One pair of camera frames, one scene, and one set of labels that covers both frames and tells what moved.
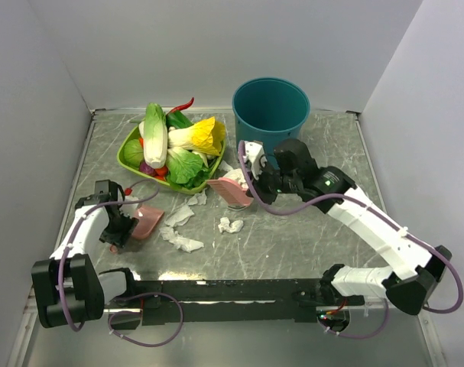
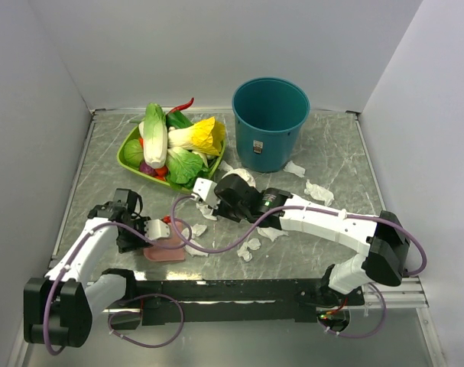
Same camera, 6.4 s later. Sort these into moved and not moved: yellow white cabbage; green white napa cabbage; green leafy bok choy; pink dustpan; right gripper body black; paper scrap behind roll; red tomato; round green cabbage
Moved: pink dustpan; right gripper body black
Not moved: green leafy bok choy; red tomato; round green cabbage; paper scrap behind roll; green white napa cabbage; yellow white cabbage
